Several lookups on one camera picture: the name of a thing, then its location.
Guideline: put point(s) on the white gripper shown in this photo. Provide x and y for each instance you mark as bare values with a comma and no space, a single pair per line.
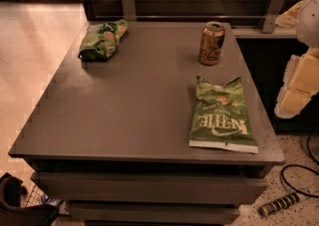
309,21

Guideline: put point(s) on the orange soda can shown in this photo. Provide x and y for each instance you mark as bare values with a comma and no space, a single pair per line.
211,43

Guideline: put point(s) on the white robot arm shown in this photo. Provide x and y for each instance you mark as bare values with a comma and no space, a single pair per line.
307,26

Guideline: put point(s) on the green Kettle chip bag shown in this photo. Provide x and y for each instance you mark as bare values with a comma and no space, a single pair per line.
220,119

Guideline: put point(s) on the black white striped tube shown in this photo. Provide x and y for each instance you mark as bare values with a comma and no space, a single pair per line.
279,204

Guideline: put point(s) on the grey drawer cabinet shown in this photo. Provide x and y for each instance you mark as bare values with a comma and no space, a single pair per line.
111,138

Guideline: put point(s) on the crumpled green chip bag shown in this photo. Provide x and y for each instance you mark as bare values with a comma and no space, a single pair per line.
102,40

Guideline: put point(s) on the dark bin at corner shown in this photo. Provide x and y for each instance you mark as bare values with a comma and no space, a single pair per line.
11,211

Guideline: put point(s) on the right metal wall bracket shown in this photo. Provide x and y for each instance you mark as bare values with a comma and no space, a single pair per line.
273,9

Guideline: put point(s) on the metal wall bracket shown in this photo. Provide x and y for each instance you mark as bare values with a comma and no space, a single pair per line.
129,9
273,9

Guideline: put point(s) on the left metal wall bracket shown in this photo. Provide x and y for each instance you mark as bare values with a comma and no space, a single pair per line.
129,9

